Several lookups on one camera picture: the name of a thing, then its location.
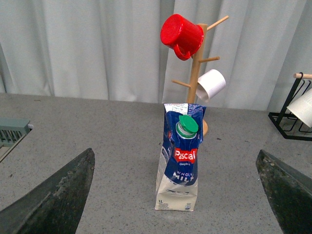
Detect black wire mug rack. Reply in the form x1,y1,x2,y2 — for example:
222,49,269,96
268,72,312,141

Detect green plastic crate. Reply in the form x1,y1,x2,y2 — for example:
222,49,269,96
0,117,33,162

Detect cream ribbed hanging mug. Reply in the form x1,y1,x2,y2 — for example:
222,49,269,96
287,89,312,128

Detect wooden mug tree stand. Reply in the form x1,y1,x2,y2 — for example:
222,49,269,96
172,15,230,137

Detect red plastic mug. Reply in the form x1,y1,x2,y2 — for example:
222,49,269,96
160,14,204,61

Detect grey pleated curtain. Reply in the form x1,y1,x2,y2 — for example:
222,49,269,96
0,0,312,111

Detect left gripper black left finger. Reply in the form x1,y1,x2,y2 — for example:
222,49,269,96
0,148,95,234

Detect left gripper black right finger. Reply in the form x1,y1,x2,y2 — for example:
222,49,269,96
255,150,312,234

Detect white mug on tree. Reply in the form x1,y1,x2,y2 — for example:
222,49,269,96
195,69,226,102

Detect blue white milk carton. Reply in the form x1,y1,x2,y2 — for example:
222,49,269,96
155,103,206,212

